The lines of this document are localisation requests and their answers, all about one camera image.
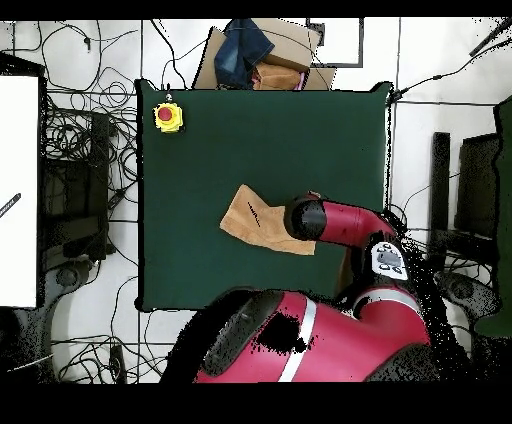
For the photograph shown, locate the black cable with connector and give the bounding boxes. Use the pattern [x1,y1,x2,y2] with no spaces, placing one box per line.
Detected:
[386,37,512,106]

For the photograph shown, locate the black panel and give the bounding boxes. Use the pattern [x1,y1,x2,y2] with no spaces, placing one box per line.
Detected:
[455,133,501,241]

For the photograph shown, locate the dark square frame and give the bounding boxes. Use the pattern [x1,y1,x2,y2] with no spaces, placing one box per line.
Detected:
[305,17,365,68]

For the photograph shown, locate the tan terry towel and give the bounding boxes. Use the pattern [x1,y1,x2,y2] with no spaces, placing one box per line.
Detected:
[218,183,322,256]

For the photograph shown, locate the white desk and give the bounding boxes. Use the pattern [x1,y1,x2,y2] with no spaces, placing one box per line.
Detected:
[0,75,40,309]

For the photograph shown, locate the tan towel in box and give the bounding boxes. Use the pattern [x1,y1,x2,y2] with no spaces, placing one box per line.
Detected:
[252,61,307,91]

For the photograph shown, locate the long black bar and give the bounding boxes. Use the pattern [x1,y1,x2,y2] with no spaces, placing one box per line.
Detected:
[427,131,452,265]

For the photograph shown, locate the black pedestal leg with knob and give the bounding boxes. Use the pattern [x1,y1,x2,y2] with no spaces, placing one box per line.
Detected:
[43,259,101,309]
[435,271,501,321]

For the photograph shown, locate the dark rod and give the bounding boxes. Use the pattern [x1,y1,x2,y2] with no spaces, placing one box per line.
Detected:
[468,17,512,57]

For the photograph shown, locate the black power strip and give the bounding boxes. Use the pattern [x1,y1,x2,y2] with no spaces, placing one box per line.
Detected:
[108,343,128,384]

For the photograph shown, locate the black equipment stand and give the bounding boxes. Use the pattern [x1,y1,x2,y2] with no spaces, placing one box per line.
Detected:
[39,111,117,269]

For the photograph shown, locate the yellow emergency stop button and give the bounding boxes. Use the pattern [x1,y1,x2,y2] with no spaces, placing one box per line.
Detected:
[152,101,186,134]

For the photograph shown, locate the brown cardboard box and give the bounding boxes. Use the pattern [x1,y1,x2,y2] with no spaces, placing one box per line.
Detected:
[191,17,338,91]

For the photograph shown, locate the black pen-like stick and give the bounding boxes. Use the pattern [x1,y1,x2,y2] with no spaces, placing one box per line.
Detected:
[0,192,22,219]

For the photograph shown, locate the dark green tablecloth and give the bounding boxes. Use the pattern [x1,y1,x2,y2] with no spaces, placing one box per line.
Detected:
[134,78,395,315]

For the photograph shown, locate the blue denim jeans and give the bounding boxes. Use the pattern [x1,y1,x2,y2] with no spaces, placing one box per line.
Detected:
[213,17,276,90]

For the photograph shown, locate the green cloth on side table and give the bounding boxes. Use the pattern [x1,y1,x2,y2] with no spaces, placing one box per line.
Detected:
[475,95,512,337]

